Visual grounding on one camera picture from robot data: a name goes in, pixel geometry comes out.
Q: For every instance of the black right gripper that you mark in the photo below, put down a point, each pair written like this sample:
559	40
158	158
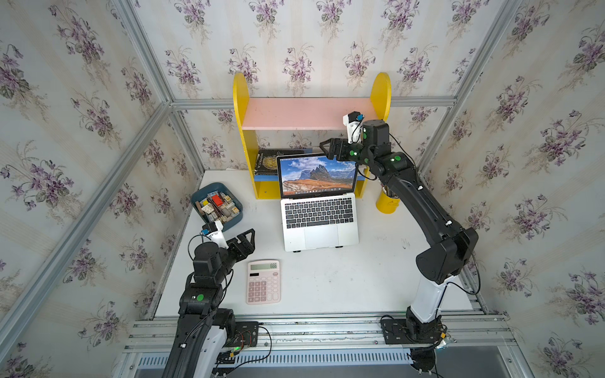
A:
341	143

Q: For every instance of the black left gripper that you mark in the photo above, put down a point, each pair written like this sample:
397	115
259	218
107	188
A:
248	250

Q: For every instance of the silver laptop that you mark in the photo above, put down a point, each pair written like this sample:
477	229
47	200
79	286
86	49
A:
317	202

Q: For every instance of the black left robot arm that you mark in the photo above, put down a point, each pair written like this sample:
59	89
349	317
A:
204	326

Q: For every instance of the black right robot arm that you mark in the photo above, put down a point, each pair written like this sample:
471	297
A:
450	244

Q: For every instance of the pink calculator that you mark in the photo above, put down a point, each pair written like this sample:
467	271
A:
263	282

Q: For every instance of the teal bin of blocks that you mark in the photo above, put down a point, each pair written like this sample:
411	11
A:
216	202

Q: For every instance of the black book gold emblem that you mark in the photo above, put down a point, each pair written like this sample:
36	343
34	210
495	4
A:
266	160

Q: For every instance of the yellow pencil cup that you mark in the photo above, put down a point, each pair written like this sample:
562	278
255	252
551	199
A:
388	201

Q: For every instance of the yellow pink blue shelf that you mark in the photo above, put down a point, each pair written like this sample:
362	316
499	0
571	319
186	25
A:
296	115

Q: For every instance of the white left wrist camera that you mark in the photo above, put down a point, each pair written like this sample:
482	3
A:
213	232

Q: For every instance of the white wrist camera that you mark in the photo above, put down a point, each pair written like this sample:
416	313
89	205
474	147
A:
213	232
353	123

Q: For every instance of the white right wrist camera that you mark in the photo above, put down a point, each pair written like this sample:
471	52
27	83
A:
353	123

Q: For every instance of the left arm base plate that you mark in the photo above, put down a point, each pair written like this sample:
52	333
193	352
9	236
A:
240	334

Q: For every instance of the aluminium mounting rail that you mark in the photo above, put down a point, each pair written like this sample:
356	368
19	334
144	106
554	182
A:
324	340

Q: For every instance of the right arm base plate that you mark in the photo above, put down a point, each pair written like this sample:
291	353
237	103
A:
400	331

